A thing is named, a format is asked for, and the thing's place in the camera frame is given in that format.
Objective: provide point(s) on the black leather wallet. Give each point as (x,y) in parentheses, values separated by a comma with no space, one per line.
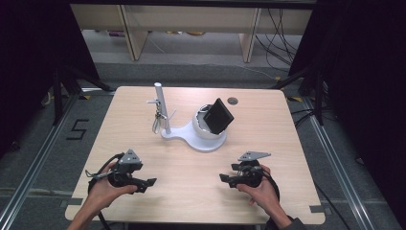
(218,116)

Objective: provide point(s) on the white stand with bowl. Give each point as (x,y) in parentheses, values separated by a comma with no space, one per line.
(207,143)

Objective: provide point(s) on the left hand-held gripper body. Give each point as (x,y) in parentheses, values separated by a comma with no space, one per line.
(127,172)

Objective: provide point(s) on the aluminium floor rail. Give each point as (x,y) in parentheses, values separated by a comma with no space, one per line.
(35,163)
(338,172)

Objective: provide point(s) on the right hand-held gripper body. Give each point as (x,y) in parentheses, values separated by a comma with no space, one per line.
(250,177)

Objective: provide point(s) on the grey round table grommet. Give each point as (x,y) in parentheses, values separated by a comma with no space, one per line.
(232,101)

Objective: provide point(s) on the grey tape strip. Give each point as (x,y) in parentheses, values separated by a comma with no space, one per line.
(319,209)
(72,202)

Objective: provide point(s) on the black curtain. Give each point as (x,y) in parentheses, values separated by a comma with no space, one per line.
(367,96)
(32,64)

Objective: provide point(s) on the person's right hand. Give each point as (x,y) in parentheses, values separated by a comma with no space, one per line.
(265,195)

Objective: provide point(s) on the black metal stand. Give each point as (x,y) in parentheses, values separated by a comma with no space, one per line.
(317,96)
(60,96)

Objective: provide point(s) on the person's left hand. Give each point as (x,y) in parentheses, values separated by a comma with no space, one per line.
(103,191)

